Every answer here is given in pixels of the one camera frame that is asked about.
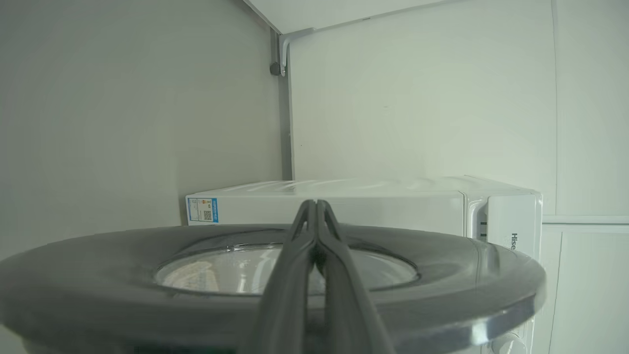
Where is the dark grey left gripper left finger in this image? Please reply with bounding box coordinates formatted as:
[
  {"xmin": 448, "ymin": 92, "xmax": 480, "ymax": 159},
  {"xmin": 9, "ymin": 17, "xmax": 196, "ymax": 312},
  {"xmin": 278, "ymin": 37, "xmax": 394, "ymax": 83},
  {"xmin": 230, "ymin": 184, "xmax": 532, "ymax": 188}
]
[{"xmin": 241, "ymin": 199, "xmax": 317, "ymax": 354}]

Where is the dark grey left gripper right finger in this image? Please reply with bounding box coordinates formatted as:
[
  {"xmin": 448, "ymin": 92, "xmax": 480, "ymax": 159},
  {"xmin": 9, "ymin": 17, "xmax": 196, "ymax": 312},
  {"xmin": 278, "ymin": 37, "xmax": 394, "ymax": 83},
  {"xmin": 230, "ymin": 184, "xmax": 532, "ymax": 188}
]
[{"xmin": 314, "ymin": 199, "xmax": 396, "ymax": 354}]

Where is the round dark grey washer door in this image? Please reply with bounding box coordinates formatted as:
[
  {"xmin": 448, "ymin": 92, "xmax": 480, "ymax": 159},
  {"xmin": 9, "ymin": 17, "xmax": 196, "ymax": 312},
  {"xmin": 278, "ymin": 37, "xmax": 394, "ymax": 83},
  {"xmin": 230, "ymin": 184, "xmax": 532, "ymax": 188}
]
[{"xmin": 0, "ymin": 224, "xmax": 547, "ymax": 354}]

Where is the white front-load washing machine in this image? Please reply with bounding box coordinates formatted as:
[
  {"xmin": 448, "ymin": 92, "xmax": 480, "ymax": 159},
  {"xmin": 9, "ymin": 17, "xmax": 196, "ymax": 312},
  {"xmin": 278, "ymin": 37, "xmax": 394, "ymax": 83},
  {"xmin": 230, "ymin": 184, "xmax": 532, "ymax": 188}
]
[{"xmin": 186, "ymin": 176, "xmax": 543, "ymax": 354}]

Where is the blue energy label sticker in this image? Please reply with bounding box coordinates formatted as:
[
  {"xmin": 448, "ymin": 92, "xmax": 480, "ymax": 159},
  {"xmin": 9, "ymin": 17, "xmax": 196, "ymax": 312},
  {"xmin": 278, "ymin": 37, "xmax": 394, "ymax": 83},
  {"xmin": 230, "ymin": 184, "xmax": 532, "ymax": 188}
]
[{"xmin": 187, "ymin": 197, "xmax": 219, "ymax": 224}]

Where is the white control knob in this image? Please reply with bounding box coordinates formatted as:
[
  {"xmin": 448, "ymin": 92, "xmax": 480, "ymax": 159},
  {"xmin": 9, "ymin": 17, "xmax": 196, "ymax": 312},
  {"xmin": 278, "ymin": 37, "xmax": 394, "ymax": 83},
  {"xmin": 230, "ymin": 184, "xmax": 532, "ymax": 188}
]
[{"xmin": 491, "ymin": 333, "xmax": 529, "ymax": 354}]

